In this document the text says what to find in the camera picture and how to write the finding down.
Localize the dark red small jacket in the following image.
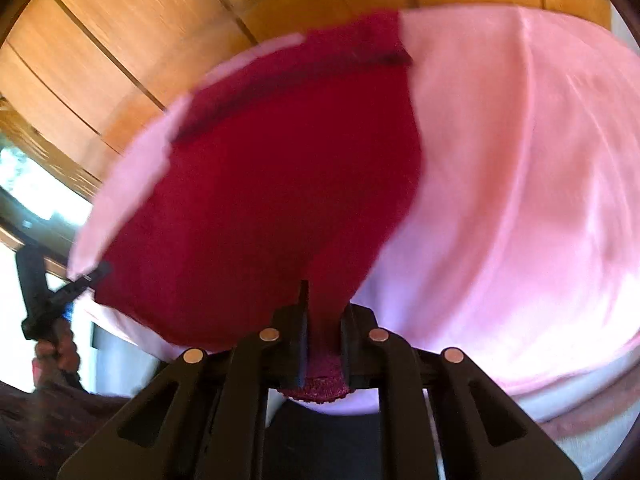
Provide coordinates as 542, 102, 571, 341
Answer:
92, 10, 427, 404

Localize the window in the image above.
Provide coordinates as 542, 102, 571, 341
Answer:
0, 144, 97, 281

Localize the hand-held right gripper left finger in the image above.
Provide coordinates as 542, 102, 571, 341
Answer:
56, 280, 309, 480

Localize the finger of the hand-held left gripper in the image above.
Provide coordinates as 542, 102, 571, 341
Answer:
61, 260, 112, 306

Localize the white mattress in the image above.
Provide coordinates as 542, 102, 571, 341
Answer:
520, 345, 640, 480

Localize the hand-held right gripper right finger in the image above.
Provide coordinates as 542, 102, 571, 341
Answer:
341, 306, 584, 480

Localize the pink blanket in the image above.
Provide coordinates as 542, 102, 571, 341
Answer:
66, 5, 640, 443

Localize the person's left hand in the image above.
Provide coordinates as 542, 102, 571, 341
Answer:
31, 316, 83, 387

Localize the person's left forearm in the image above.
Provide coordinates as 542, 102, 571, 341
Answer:
0, 376, 132, 480

